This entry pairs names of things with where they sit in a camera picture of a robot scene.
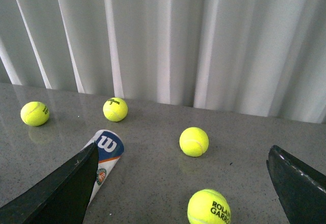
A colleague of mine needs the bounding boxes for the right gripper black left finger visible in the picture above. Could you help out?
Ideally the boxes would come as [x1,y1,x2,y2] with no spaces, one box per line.
[1,143,99,223]

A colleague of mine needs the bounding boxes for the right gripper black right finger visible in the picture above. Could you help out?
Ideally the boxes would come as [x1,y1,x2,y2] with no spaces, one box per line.
[266,145,325,223]

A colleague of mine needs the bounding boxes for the Wilson tennis ball can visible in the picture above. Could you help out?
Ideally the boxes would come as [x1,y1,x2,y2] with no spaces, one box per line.
[83,129,124,204]

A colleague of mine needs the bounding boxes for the tennis ball far left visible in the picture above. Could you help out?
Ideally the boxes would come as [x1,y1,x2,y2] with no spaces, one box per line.
[20,101,50,127]

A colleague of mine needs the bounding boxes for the Roland Garros tennis ball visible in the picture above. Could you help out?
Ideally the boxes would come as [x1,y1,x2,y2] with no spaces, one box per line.
[187,189,231,224]

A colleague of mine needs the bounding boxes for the Wilson 3 tennis ball back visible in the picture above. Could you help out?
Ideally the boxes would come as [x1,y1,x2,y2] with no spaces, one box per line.
[103,97,128,122]

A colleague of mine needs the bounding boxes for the plain tennis ball centre right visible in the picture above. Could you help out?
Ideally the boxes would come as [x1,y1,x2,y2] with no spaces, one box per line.
[179,127,209,157]

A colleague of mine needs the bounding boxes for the white pleated curtain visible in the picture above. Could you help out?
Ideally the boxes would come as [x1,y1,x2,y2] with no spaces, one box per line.
[1,0,325,123]

